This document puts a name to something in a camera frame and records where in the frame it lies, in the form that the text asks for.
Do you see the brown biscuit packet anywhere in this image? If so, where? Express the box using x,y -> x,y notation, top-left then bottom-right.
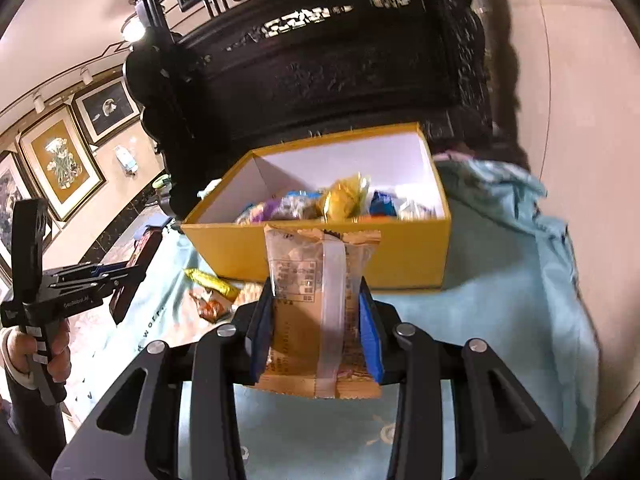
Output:
256,226 -> 382,400

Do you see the blue snack bag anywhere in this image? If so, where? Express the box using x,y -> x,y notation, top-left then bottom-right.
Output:
369,191 -> 397,218

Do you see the person's left hand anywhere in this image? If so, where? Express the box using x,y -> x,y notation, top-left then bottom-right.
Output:
1,320 -> 72,390

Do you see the gold framed flower picture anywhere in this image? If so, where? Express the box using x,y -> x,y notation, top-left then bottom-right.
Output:
18,105 -> 105,222

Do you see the framed ink landscape picture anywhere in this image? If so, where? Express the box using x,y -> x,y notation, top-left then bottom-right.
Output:
0,151 -> 37,278

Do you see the orange brown snack packet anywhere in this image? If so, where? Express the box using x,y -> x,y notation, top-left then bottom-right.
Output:
189,290 -> 233,324

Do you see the yellow snack bar packet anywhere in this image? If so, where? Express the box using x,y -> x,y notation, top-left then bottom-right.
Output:
183,268 -> 240,302

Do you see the light blue tablecloth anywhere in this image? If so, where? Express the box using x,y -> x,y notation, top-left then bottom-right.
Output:
66,160 -> 599,479

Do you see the black framed dark picture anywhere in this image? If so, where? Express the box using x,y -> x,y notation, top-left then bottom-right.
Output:
72,76 -> 140,146

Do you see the purple snack packet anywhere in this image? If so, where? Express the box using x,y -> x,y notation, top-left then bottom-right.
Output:
234,197 -> 299,226

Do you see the yellow cardboard box white inside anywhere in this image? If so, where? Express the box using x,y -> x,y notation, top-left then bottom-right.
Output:
181,122 -> 451,290

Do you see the dark carved wooden cabinet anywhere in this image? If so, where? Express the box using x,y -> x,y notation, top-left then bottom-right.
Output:
122,0 -> 527,218

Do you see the yellow orange snack bag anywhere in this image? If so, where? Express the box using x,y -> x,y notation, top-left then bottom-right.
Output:
318,172 -> 370,221

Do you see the pink cloth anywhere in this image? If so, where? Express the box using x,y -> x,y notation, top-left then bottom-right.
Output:
433,150 -> 474,162

